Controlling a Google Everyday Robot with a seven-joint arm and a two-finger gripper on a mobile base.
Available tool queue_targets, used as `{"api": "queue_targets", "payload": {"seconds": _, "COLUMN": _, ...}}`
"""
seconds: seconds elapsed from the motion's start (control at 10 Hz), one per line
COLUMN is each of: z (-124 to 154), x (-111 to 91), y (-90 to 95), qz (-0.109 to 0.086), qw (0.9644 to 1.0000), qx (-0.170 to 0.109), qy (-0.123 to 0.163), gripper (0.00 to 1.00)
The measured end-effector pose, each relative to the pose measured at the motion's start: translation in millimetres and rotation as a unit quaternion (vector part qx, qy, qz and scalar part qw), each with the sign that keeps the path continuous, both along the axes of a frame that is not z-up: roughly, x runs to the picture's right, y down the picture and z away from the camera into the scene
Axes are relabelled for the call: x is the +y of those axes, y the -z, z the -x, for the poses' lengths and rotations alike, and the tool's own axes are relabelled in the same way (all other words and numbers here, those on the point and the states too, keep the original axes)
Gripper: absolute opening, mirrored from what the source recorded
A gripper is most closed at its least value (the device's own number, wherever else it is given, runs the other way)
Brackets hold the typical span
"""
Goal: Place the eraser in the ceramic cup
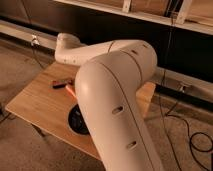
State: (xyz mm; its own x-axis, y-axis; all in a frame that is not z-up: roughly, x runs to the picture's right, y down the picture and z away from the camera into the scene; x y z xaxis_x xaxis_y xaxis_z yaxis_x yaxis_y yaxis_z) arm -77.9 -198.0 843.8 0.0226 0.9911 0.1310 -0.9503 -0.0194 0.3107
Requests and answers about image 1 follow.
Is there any orange marker pen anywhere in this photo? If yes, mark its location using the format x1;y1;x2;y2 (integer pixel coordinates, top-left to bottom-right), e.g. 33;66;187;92
65;85;76;99

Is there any black and red eraser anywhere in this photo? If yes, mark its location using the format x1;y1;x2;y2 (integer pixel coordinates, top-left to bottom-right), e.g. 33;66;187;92
52;79;74;89

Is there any wooden table board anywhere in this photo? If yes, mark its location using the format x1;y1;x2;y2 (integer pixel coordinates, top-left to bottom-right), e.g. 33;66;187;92
5;61;157;161

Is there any white wooden shelf frame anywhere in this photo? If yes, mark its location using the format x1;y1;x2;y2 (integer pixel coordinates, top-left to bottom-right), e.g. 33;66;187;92
54;0;213;36

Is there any black ceramic cup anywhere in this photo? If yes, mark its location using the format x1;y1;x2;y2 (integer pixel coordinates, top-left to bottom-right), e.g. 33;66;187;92
68;104;89;135

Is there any black floor cable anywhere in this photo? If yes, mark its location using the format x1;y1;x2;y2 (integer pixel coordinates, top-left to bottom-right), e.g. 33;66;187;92
157;19;213;171

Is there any white wall plug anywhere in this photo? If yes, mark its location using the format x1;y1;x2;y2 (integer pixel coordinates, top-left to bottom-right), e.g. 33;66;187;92
31;35;40;46

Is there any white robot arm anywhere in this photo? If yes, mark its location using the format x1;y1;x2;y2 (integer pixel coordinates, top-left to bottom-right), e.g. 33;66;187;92
55;33;164;171

